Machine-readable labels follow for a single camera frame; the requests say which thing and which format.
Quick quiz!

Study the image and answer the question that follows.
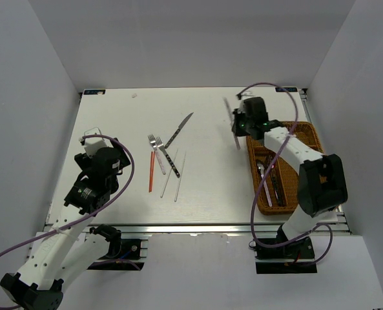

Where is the knife with pink handle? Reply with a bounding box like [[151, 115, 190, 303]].
[[223, 97, 241, 150]]

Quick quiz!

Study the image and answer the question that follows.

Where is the spoon with dark dotted handle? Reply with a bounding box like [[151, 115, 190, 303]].
[[266, 155, 285, 207]]

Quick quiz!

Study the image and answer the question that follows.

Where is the fork with black dotted handle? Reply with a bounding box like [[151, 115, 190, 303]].
[[156, 136, 181, 178]]

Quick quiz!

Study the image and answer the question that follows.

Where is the knife with black handle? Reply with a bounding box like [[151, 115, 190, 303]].
[[165, 112, 194, 149]]

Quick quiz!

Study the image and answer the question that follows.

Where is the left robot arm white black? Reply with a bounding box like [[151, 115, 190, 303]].
[[0, 134, 134, 309]]

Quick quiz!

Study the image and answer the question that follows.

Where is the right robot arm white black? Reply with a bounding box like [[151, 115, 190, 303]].
[[230, 94, 348, 258]]

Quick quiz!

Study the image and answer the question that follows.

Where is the blue label right corner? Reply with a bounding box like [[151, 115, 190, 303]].
[[275, 87, 298, 92]]

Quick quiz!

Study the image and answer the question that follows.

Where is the blue label corner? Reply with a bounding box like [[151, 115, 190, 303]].
[[83, 89, 106, 96], [275, 87, 298, 92]]

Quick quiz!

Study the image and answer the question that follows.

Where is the red chopstick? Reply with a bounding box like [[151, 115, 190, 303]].
[[149, 151, 155, 192]]

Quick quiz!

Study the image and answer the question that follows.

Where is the wicker cutlery basket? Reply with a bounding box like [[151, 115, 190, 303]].
[[245, 121, 341, 216]]

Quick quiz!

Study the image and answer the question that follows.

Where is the white chopstick left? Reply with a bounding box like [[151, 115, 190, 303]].
[[160, 149, 178, 198]]

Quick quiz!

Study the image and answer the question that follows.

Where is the white chopstick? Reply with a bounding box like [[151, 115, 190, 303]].
[[174, 152, 187, 203], [160, 149, 178, 198]]

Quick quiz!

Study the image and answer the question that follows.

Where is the white chopstick right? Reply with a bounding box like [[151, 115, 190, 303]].
[[174, 152, 187, 203]]

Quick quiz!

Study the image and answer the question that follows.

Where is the blue label left corner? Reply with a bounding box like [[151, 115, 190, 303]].
[[83, 89, 106, 96]]

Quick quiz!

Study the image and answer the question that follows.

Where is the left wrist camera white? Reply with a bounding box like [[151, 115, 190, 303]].
[[79, 127, 108, 158]]

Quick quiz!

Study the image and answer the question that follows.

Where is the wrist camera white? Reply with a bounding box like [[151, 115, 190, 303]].
[[79, 127, 108, 158], [236, 90, 254, 103]]

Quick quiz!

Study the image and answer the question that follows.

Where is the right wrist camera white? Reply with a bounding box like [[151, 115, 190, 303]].
[[236, 90, 254, 103]]

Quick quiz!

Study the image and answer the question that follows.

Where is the spoon with pink handle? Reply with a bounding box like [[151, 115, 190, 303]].
[[256, 161, 273, 207]]

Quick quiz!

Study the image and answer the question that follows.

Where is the fork with pink handle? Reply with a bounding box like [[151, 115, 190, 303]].
[[148, 134, 166, 175]]

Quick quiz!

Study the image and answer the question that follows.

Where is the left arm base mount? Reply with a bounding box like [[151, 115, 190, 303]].
[[85, 225, 148, 271]]

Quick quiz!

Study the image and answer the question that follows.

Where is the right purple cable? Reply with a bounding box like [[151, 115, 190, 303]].
[[236, 82, 333, 266]]

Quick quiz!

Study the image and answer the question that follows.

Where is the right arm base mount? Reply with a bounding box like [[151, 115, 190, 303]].
[[249, 236, 317, 274]]

